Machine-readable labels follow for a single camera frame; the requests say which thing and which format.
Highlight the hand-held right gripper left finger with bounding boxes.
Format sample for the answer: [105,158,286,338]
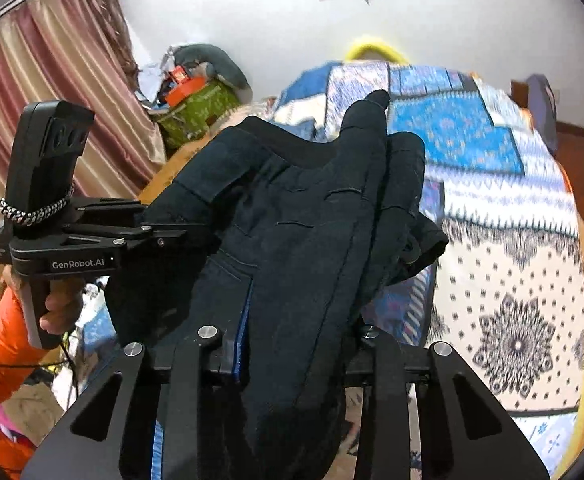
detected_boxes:
[20,310,253,480]

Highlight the orange box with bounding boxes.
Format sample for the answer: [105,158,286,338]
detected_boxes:
[164,66,207,107]

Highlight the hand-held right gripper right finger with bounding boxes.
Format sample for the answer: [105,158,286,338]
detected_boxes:
[349,324,550,480]

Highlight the silver chain bracelet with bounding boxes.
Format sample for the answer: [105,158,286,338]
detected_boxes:
[0,184,76,227]

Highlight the yellow fluffy ring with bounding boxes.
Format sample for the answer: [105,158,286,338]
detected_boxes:
[346,34,409,66]

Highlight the black pants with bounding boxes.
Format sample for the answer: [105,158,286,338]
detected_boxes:
[103,89,451,480]

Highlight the striped pink curtain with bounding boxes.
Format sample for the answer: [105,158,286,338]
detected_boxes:
[0,0,169,233]

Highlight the blue patchwork printed blanket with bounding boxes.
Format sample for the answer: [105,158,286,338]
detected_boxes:
[79,62,584,480]

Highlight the white crumpled cloth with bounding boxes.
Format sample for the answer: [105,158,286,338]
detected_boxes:
[136,45,175,108]

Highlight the green patterned bag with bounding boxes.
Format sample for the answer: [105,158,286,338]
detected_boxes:
[153,80,243,150]

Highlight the grey rolled cloth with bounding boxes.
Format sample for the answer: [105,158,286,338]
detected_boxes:
[169,42,253,92]

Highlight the pile of mixed clothes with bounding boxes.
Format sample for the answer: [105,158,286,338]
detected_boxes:
[0,280,117,453]

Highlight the person's left hand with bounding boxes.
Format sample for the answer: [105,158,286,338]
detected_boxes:
[38,280,92,336]

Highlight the brown cardboard box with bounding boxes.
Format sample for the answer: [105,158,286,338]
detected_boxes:
[139,146,217,206]

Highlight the dark bag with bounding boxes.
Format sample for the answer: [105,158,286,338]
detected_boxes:
[523,74,561,157]

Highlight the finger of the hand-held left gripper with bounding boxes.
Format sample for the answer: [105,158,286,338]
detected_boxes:
[62,224,189,252]
[69,197,147,217]

